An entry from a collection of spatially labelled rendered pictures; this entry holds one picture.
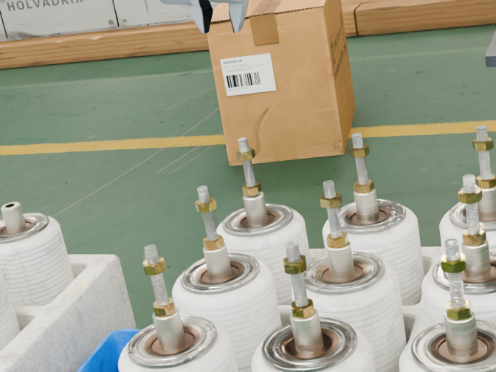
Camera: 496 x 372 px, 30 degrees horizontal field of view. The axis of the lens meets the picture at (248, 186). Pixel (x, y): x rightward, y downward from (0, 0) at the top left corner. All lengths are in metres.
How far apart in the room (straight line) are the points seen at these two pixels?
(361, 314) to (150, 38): 2.31
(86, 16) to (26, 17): 0.24
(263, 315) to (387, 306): 0.12
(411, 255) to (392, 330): 0.12
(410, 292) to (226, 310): 0.20
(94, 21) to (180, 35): 0.35
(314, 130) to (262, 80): 0.14
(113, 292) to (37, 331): 0.15
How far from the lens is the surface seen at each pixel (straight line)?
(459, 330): 0.69
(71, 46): 3.19
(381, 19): 2.77
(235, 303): 0.83
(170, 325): 0.76
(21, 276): 1.08
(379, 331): 0.82
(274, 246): 0.93
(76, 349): 1.07
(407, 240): 0.91
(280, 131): 1.84
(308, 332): 0.72
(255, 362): 0.73
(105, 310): 1.12
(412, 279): 0.93
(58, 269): 1.09
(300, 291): 0.71
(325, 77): 1.80
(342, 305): 0.80
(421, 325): 0.88
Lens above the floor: 0.63
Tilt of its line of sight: 21 degrees down
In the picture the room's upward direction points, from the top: 11 degrees counter-clockwise
